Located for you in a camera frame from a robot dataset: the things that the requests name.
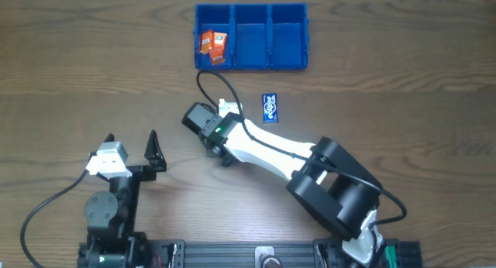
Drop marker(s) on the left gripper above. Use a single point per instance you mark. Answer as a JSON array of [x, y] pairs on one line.
[[143, 174]]

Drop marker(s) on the orange candy box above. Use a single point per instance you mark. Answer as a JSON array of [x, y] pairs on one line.
[[206, 41], [217, 56], [220, 38]]

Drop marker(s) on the blue candy pack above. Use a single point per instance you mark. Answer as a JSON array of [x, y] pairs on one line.
[[270, 108]]

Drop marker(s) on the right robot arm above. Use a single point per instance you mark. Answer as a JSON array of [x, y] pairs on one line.
[[271, 152]]

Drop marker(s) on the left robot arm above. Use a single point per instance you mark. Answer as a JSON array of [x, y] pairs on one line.
[[101, 210]]

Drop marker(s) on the blue tray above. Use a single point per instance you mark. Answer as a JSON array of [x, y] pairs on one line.
[[252, 16]]

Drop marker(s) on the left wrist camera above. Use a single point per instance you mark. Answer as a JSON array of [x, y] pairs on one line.
[[108, 159]]

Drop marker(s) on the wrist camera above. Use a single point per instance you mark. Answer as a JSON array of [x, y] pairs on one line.
[[108, 159], [228, 106]]

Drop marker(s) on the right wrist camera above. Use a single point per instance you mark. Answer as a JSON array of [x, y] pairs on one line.
[[228, 106]]

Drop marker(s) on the mounting rail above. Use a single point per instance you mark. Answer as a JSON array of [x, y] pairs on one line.
[[224, 254]]

